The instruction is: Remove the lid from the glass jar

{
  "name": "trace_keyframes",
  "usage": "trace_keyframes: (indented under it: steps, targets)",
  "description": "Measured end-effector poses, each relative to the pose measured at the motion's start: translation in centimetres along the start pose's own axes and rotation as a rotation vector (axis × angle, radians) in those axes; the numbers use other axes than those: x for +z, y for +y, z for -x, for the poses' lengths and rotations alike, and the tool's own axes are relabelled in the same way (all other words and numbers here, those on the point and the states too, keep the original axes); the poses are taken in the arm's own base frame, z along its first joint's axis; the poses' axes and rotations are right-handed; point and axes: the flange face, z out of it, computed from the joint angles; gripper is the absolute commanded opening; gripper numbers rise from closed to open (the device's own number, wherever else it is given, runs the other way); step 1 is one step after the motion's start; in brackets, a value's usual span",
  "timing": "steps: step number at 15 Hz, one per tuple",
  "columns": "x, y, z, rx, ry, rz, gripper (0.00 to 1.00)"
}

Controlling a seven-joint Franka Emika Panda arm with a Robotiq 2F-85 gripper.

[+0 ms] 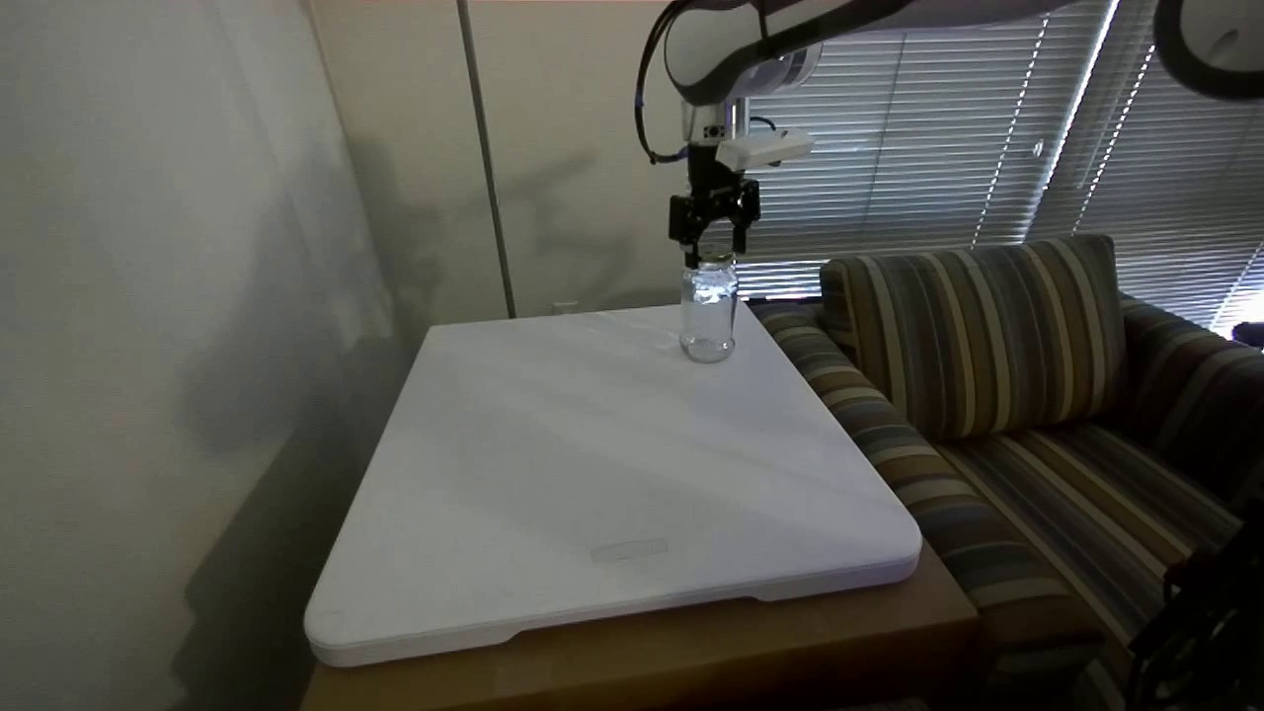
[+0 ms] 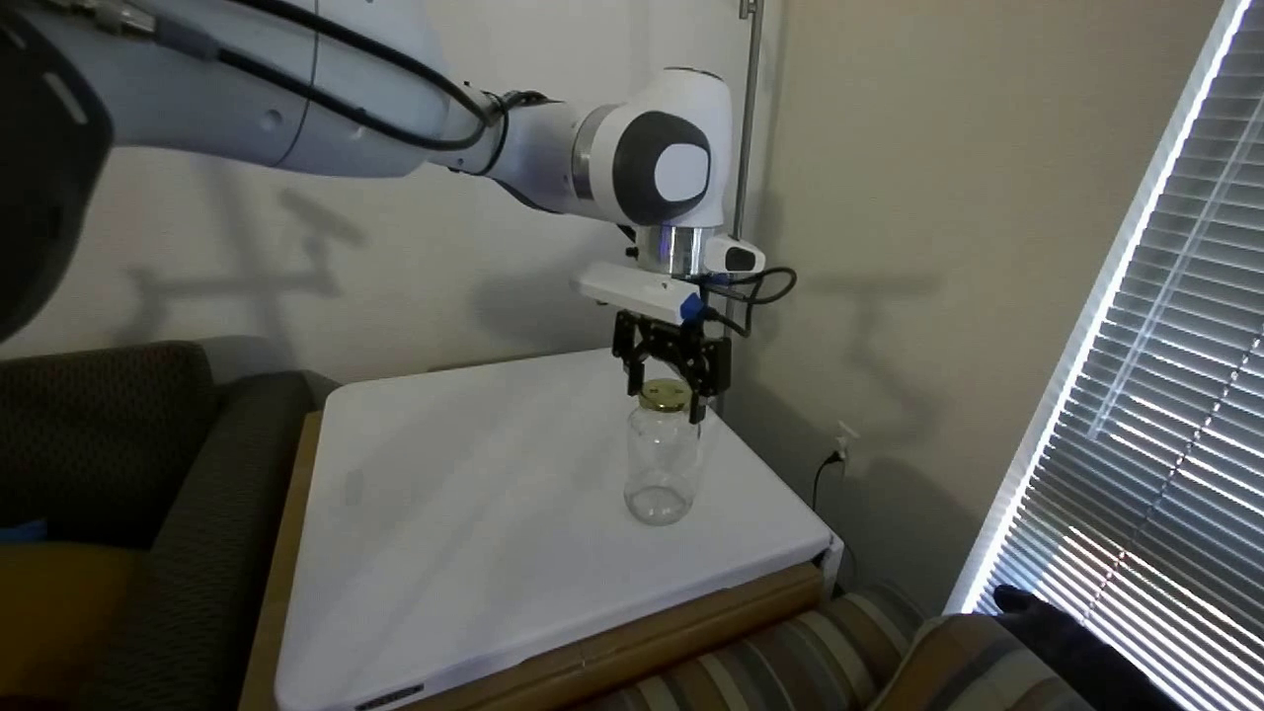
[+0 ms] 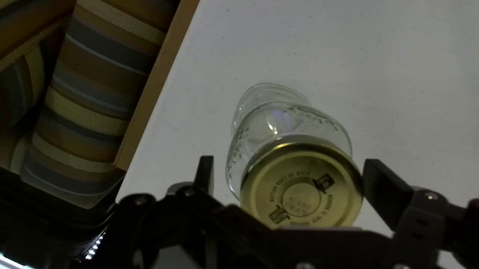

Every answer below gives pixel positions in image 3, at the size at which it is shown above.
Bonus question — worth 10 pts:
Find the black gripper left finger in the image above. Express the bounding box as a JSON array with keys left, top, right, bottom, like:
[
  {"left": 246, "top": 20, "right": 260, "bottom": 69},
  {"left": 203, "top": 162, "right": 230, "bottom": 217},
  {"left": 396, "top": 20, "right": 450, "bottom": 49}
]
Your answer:
[{"left": 98, "top": 154, "right": 311, "bottom": 269}]

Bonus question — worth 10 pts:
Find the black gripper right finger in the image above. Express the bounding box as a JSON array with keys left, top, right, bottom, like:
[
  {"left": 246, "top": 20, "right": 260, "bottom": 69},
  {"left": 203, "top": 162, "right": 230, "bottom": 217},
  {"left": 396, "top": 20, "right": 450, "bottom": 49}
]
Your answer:
[{"left": 360, "top": 157, "right": 479, "bottom": 269}]

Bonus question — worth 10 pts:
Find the gold metal jar lid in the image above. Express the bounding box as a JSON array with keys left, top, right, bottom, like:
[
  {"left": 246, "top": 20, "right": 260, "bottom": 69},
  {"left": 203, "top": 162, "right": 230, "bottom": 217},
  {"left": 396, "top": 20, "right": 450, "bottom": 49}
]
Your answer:
[{"left": 239, "top": 141, "right": 365, "bottom": 230}]

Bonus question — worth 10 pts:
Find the clear glass jar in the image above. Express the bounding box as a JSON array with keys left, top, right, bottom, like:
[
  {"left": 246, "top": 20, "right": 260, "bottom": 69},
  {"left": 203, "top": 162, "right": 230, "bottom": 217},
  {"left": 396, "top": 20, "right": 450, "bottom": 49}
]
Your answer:
[{"left": 224, "top": 81, "right": 354, "bottom": 202}]

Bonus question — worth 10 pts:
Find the wooden table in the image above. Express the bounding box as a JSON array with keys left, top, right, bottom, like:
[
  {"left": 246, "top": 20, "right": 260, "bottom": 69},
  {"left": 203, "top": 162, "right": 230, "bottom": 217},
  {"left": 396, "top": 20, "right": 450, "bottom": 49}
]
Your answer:
[{"left": 112, "top": 0, "right": 201, "bottom": 172}]

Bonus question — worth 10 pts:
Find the white rectangular board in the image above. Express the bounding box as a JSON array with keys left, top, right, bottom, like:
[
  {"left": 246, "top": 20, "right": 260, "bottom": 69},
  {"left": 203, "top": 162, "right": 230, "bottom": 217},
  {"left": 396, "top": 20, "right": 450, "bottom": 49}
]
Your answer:
[{"left": 115, "top": 0, "right": 479, "bottom": 269}]

